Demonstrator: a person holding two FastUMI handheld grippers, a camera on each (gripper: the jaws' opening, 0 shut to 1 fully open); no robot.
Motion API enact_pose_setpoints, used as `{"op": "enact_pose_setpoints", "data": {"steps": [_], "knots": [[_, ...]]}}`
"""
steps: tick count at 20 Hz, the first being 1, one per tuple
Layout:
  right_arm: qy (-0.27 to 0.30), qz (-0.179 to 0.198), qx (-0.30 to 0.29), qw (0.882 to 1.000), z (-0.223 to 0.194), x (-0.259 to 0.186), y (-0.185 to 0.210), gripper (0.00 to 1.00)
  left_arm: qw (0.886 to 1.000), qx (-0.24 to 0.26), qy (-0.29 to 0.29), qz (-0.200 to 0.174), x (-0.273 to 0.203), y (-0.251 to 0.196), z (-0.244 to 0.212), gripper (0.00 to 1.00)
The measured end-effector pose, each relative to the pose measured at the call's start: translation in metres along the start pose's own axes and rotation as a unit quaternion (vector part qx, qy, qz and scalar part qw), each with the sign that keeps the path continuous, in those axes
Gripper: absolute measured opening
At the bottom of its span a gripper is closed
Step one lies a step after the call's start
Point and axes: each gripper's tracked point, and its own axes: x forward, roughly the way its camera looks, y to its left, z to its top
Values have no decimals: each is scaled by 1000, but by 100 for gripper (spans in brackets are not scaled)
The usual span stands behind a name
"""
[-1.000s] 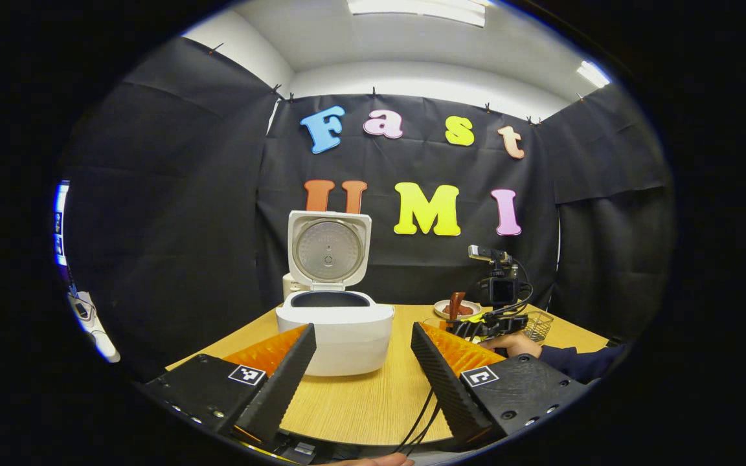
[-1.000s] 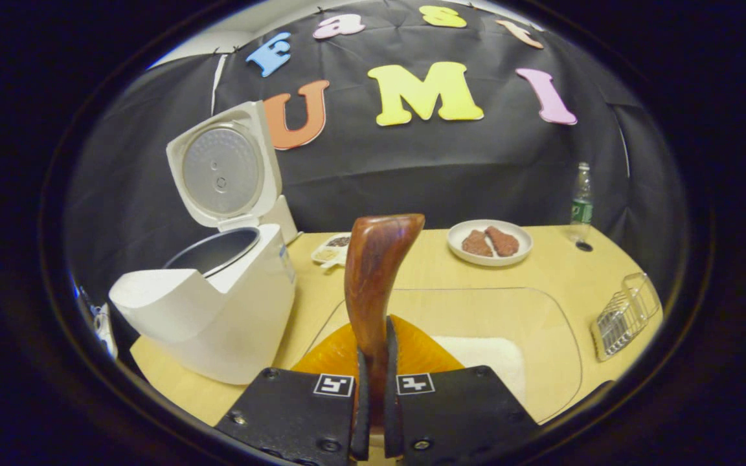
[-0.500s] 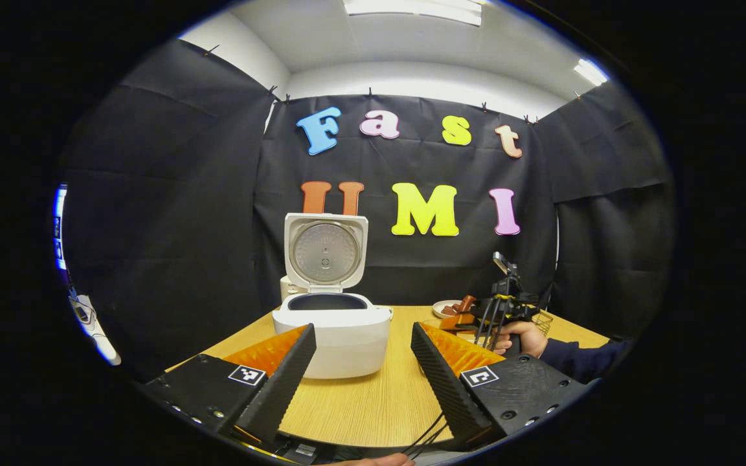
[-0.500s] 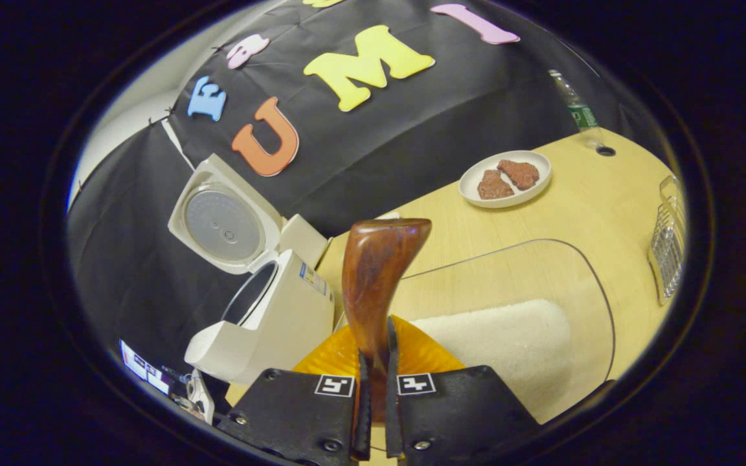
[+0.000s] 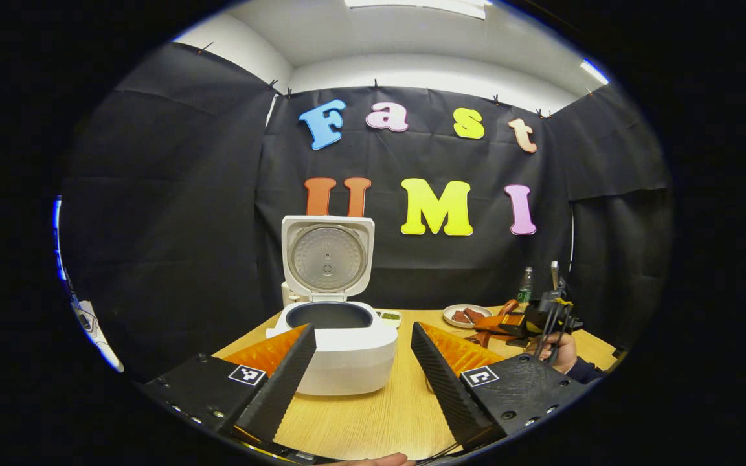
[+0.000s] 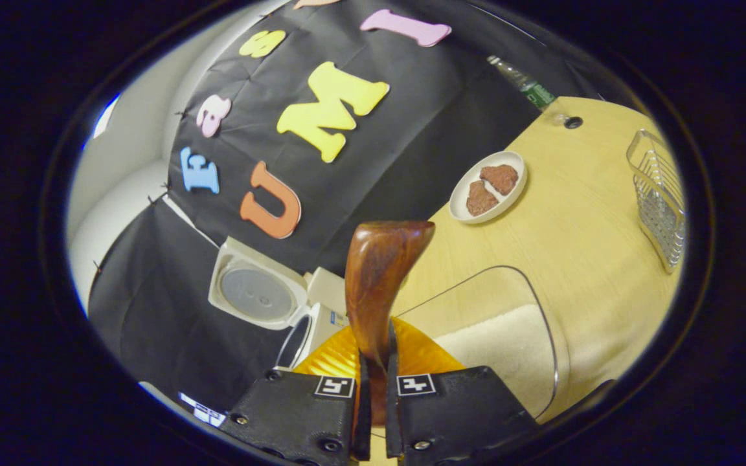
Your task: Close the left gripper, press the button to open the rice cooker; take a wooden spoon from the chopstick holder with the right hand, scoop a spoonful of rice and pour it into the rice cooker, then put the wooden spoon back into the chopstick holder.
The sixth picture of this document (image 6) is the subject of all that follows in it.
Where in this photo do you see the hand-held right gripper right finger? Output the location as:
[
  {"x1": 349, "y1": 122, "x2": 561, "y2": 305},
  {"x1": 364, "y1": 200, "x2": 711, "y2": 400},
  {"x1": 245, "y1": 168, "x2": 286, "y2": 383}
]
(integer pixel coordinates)
[{"x1": 383, "y1": 317, "x2": 539, "y2": 466}]

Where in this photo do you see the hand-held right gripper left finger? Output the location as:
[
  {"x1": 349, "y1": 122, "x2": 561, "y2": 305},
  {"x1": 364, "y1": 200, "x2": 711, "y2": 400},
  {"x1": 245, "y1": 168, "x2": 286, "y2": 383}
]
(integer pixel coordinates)
[{"x1": 229, "y1": 320, "x2": 374, "y2": 466}]

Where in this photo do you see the metal wire chopstick holder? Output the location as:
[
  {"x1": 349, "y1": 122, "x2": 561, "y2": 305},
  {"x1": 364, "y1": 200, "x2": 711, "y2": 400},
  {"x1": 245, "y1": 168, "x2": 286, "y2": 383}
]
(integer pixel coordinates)
[{"x1": 626, "y1": 128, "x2": 686, "y2": 274}]

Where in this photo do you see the clear plastic box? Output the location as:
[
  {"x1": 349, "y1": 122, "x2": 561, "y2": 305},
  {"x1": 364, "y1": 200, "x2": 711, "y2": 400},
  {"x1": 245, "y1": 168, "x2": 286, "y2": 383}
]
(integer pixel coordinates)
[{"x1": 392, "y1": 265, "x2": 558, "y2": 421}]

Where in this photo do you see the white rice cooker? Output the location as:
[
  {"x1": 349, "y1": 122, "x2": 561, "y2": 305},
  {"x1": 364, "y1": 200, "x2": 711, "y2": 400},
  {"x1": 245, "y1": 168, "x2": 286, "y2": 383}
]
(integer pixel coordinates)
[{"x1": 208, "y1": 236, "x2": 351, "y2": 373}]

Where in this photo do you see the white oval plate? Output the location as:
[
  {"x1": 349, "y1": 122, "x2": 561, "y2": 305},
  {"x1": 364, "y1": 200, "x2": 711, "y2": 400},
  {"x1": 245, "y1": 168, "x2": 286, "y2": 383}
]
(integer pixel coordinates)
[{"x1": 449, "y1": 151, "x2": 528, "y2": 225}]

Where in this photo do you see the green label plastic bottle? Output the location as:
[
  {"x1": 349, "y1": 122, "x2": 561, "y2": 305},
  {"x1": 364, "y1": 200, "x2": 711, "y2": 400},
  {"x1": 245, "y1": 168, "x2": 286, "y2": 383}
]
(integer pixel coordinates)
[{"x1": 486, "y1": 55, "x2": 556, "y2": 111}]

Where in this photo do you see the brown meat piece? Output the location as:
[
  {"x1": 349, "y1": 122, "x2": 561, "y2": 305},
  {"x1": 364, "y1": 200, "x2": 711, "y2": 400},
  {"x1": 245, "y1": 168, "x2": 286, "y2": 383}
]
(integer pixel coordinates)
[
  {"x1": 466, "y1": 181, "x2": 499, "y2": 217},
  {"x1": 480, "y1": 164, "x2": 519, "y2": 196}
]

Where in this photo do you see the black backdrop cloth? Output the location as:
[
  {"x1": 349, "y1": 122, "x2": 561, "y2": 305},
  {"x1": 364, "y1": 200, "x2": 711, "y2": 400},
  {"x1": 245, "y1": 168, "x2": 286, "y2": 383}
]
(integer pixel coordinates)
[{"x1": 88, "y1": 0, "x2": 607, "y2": 415}]

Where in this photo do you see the brown wooden spoon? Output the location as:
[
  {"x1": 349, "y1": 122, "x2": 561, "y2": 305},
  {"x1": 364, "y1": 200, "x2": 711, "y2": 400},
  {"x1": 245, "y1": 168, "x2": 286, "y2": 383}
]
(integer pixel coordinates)
[{"x1": 345, "y1": 220, "x2": 436, "y2": 425}]

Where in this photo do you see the white rice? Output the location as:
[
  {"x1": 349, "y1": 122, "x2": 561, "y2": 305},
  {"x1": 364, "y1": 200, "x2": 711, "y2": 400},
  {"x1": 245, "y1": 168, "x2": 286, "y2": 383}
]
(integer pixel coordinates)
[{"x1": 435, "y1": 304, "x2": 555, "y2": 418}]

